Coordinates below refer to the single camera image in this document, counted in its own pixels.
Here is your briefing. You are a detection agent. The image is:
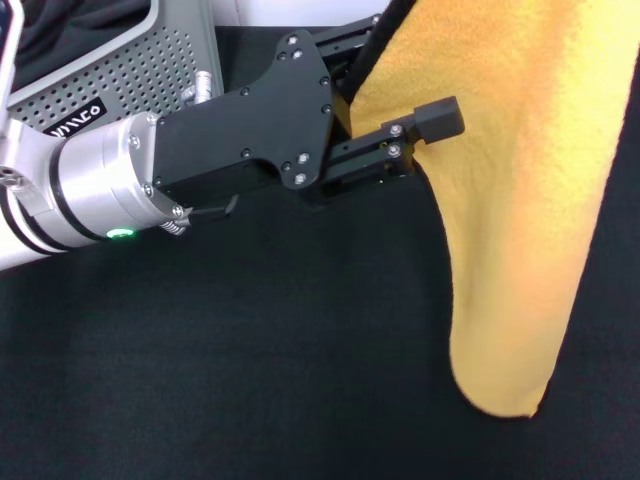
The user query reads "black tablecloth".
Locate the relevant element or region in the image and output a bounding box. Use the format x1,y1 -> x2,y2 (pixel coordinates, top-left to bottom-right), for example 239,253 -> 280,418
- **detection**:
0,24 -> 640,480

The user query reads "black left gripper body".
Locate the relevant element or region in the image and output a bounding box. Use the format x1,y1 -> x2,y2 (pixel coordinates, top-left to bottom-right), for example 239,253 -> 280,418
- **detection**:
151,29 -> 344,210

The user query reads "black cable with spring connector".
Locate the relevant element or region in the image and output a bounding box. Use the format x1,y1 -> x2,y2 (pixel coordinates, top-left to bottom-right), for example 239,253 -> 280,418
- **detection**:
157,194 -> 240,236

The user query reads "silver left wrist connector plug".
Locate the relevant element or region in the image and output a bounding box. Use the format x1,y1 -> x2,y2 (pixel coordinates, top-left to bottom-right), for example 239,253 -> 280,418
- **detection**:
180,71 -> 214,106

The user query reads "yellow towel with black edging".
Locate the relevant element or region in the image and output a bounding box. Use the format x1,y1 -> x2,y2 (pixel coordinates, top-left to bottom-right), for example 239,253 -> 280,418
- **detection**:
344,0 -> 640,420

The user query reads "grey perforated storage box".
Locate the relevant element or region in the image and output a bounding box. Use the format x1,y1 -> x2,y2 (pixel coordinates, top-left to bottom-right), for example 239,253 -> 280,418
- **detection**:
7,0 -> 225,137

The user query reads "dark grey crumpled cloth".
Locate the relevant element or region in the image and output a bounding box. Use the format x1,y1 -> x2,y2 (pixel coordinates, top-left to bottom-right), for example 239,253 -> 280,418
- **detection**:
14,0 -> 154,92

